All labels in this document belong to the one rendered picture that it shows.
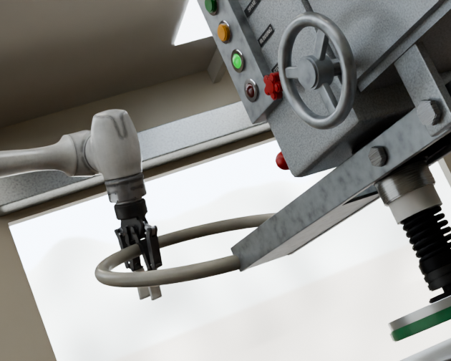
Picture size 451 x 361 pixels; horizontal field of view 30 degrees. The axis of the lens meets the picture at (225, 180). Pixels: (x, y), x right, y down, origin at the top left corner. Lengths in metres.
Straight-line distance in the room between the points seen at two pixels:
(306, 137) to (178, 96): 7.22
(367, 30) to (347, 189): 0.27
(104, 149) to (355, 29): 0.93
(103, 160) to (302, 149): 0.78
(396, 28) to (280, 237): 0.51
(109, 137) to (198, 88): 6.61
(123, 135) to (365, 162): 0.83
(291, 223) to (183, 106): 7.02
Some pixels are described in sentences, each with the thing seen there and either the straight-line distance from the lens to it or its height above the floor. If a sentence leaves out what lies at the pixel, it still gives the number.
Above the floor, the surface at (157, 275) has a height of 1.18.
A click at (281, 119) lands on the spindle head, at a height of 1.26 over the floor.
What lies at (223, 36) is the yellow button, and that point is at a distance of 1.29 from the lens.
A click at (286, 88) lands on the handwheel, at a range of 1.12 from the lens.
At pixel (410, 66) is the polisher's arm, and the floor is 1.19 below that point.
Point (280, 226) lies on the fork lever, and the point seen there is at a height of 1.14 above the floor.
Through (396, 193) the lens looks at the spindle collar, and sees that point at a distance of 1.19.
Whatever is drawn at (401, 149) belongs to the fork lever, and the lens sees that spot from 1.12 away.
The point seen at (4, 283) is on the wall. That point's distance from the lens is 7.65.
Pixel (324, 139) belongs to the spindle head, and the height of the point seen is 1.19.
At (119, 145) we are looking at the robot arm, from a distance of 1.89.
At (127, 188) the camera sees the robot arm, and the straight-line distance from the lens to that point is 1.90.
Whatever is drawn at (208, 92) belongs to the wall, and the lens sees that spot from 8.49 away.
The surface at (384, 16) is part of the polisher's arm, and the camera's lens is 1.05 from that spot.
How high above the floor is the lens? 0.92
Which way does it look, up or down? 14 degrees up
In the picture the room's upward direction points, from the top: 23 degrees counter-clockwise
